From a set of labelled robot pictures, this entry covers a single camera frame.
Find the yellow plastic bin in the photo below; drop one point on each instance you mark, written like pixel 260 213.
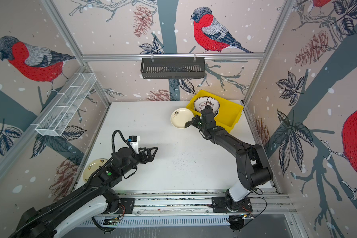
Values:
pixel 229 112

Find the black hanging wall basket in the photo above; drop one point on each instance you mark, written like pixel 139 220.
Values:
pixel 173 68

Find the cream small floral plate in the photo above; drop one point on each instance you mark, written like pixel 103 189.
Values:
pixel 180 117

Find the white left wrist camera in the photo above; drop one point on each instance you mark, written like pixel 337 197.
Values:
pixel 134 142

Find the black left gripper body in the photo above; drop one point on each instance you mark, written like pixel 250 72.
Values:
pixel 140 157

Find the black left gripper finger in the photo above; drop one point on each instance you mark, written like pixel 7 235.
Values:
pixel 151 151
pixel 148 158

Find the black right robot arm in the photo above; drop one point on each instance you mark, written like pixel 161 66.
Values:
pixel 252 162

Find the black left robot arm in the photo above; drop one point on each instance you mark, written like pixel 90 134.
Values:
pixel 95 197

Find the cream yellow plate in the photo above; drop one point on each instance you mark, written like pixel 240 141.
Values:
pixel 92 167

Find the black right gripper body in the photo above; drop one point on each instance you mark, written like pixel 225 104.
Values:
pixel 199 122

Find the white plate red characters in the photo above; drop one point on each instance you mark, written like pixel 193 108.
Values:
pixel 201 102

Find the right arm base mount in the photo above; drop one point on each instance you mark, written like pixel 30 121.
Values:
pixel 226 204

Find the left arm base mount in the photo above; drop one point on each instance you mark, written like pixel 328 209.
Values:
pixel 117 204

